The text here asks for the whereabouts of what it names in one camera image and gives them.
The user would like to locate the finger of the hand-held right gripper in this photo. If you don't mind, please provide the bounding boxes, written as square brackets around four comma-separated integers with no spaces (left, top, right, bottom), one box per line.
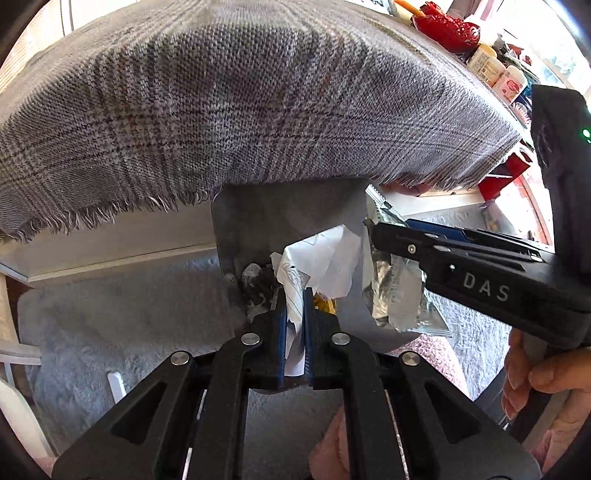
[368,222,451,289]
[405,219,548,261]

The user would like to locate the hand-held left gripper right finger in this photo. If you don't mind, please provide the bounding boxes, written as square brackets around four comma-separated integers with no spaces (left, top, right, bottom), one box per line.
[302,286,542,480]

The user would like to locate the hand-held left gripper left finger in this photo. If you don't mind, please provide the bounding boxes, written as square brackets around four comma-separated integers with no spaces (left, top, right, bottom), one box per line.
[53,287,291,480]

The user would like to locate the silver foil packet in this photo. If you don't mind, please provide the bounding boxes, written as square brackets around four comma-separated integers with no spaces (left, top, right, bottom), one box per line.
[362,185,451,334]

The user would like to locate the white paper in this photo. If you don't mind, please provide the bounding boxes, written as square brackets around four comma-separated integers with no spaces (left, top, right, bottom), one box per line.
[270,224,365,377]

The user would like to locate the grey plastic bin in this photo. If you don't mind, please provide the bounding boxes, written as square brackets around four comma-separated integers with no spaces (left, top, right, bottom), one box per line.
[211,178,416,394]

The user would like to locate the person's right hand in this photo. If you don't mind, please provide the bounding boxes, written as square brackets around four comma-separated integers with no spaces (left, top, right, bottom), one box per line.
[501,329,591,468]

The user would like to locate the black and white wrapper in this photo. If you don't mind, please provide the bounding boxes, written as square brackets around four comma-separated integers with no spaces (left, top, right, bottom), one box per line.
[238,262,280,308]

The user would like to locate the red box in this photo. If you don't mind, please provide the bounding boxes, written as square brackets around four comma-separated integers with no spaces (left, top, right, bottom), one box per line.
[478,151,533,200]

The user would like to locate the pink fluffy clothing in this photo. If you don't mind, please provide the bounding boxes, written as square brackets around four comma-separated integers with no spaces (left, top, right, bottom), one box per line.
[307,336,469,480]

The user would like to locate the white bottle pink label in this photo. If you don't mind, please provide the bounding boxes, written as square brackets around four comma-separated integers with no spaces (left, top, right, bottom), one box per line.
[492,65,528,104]

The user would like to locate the grey fluffy rug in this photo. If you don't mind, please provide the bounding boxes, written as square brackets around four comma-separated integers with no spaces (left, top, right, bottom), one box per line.
[18,203,514,455]

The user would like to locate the white bottle yellow cap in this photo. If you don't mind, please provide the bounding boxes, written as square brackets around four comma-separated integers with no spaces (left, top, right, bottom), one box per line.
[466,44,504,88]

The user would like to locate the white plastic strip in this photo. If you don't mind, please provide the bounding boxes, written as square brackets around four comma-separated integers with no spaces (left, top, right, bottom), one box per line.
[107,370,129,408]

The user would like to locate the red glass bowl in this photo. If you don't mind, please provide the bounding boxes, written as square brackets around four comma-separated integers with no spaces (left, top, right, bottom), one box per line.
[413,1,481,52]

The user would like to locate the grey plaid blanket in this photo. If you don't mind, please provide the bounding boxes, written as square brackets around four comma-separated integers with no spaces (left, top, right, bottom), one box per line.
[0,0,525,243]

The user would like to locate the white chair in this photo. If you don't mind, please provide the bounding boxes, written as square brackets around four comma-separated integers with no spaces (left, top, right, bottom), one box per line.
[0,344,54,459]

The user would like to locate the wooden leg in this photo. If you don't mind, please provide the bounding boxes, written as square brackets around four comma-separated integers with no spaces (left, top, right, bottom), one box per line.
[0,274,20,344]

